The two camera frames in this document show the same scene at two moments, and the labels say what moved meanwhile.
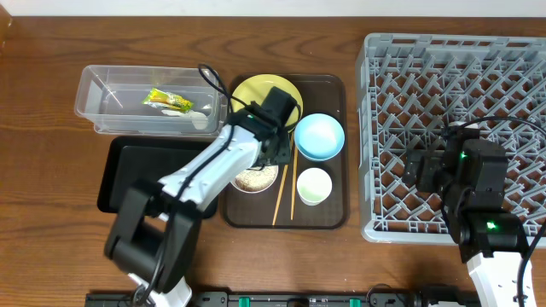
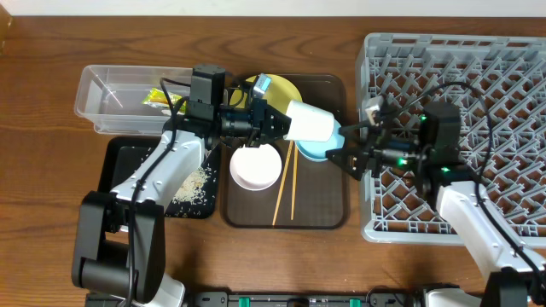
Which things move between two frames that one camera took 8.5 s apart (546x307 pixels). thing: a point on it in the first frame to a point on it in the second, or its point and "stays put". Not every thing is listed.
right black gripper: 421,171 to 369,151
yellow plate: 255,88 stays put
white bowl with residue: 252,181 stays put
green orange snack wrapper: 158,98 stays put
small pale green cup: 314,185 to 309,123
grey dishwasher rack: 411,87 stays put
